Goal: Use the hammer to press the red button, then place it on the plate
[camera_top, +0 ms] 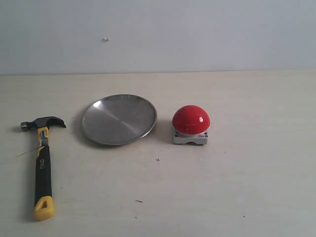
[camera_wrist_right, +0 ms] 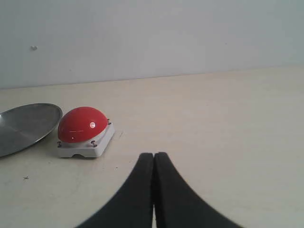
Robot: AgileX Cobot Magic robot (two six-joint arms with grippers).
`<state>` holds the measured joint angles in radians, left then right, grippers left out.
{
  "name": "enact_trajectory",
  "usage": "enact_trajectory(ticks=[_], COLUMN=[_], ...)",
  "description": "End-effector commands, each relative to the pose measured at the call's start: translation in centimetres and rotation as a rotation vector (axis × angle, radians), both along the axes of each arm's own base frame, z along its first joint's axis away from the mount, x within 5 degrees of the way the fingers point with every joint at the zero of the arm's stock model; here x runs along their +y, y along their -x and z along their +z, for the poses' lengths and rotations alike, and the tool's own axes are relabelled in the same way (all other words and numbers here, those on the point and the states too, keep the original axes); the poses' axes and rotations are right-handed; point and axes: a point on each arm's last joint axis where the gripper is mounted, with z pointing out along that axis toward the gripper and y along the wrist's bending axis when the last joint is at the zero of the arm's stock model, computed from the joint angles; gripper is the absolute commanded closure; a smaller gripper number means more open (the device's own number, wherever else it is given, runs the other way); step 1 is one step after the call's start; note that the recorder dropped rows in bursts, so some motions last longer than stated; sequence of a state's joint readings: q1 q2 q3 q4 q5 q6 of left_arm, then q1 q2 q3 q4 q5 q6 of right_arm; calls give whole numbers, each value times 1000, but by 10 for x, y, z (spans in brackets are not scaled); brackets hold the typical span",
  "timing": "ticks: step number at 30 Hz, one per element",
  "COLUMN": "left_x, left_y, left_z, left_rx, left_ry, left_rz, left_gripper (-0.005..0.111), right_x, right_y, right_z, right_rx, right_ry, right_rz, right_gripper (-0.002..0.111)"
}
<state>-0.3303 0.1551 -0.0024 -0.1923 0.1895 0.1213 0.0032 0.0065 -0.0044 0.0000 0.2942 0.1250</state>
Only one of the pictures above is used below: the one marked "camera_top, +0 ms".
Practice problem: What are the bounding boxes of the black yellow claw hammer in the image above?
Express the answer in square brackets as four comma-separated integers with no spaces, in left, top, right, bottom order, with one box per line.
[21,116,66,221]

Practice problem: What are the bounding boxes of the red dome push button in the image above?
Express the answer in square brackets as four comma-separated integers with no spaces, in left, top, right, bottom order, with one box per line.
[172,105,212,145]

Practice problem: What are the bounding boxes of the round stainless steel plate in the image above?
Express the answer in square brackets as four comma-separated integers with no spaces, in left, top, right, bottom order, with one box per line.
[80,94,157,146]

